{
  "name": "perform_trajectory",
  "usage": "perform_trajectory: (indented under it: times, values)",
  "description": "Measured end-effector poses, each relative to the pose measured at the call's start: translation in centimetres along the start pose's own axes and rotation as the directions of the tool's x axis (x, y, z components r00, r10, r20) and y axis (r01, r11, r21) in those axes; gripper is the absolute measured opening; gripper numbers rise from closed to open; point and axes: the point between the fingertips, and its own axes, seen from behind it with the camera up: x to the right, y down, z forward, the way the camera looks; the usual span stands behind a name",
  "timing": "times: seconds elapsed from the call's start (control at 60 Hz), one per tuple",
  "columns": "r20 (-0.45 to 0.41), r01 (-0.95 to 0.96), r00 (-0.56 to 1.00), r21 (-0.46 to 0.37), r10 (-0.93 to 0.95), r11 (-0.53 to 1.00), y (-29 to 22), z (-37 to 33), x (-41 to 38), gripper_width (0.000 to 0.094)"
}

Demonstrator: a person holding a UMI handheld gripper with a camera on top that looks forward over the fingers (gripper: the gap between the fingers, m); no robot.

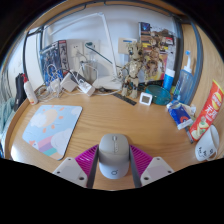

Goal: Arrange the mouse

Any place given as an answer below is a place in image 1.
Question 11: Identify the white wall socket plate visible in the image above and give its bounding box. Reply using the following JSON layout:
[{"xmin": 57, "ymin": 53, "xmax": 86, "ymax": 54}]
[{"xmin": 68, "ymin": 39, "xmax": 84, "ymax": 58}]

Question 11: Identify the green-headed gooseneck light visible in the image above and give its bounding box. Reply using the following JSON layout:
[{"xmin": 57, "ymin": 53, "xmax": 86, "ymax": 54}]
[{"xmin": 84, "ymin": 42, "xmax": 114, "ymax": 64}]

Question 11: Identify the blue spray bottle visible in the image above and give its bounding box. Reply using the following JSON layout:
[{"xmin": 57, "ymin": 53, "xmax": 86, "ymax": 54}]
[{"xmin": 173, "ymin": 49, "xmax": 194, "ymax": 105}]

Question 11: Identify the white mug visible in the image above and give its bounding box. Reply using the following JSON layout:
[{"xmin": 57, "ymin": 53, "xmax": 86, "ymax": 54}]
[{"xmin": 194, "ymin": 124, "xmax": 221, "ymax": 162}]

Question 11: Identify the blue white-capped tube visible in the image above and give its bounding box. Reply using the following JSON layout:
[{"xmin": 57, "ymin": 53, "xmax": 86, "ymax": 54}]
[{"xmin": 162, "ymin": 68, "xmax": 176, "ymax": 93}]

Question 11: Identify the small white desk clock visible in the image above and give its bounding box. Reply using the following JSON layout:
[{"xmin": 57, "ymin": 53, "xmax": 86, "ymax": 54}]
[{"xmin": 138, "ymin": 91, "xmax": 154, "ymax": 107}]

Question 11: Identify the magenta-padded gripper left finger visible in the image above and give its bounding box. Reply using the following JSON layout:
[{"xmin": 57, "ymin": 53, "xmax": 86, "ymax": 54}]
[{"xmin": 52, "ymin": 144, "xmax": 100, "ymax": 190}]

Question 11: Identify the teal blanket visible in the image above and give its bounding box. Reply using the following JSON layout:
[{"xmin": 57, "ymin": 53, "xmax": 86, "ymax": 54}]
[{"xmin": 0, "ymin": 96, "xmax": 16, "ymax": 134}]

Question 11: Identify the white power adapter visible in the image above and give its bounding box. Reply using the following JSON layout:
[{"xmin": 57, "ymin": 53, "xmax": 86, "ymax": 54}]
[{"xmin": 59, "ymin": 72, "xmax": 78, "ymax": 93}]

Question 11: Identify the pastel sun-and-cloud mouse pad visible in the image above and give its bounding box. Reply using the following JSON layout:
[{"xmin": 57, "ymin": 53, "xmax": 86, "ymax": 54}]
[{"xmin": 21, "ymin": 104, "xmax": 84, "ymax": 161}]

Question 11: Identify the red chips can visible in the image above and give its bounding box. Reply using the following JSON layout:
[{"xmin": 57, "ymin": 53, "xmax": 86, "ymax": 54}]
[{"xmin": 188, "ymin": 79, "xmax": 224, "ymax": 142}]

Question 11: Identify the white power strip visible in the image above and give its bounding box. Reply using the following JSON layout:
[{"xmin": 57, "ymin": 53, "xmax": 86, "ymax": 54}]
[{"xmin": 77, "ymin": 79, "xmax": 96, "ymax": 97}]

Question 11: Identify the colourful printed box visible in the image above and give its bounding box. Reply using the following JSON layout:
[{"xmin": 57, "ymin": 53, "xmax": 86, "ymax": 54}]
[{"xmin": 138, "ymin": 21, "xmax": 176, "ymax": 84}]

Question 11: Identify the teal round dish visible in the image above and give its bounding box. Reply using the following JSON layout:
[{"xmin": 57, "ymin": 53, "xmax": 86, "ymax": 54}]
[{"xmin": 145, "ymin": 84, "xmax": 172, "ymax": 107}]

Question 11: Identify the grey computer mouse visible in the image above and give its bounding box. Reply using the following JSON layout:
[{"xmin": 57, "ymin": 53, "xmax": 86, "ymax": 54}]
[{"xmin": 98, "ymin": 133, "xmax": 131, "ymax": 180}]

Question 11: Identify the brown tree figure toy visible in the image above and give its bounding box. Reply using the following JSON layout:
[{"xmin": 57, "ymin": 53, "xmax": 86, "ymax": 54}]
[{"xmin": 120, "ymin": 40, "xmax": 148, "ymax": 100}]

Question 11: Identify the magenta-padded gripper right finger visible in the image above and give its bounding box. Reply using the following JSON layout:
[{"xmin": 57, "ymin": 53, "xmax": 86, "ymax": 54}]
[{"xmin": 128, "ymin": 144, "xmax": 176, "ymax": 188}]

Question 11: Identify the blue robot model kit box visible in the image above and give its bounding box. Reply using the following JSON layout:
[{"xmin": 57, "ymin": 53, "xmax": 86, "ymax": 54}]
[{"xmin": 39, "ymin": 39, "xmax": 70, "ymax": 88}]

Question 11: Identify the black ruler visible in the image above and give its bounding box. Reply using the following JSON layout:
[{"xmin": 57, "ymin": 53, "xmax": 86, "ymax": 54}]
[{"xmin": 112, "ymin": 92, "xmax": 138, "ymax": 107}]

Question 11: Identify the blue tissue pack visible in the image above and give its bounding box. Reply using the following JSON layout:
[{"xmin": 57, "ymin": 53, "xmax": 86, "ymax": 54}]
[{"xmin": 165, "ymin": 99, "xmax": 195, "ymax": 131}]

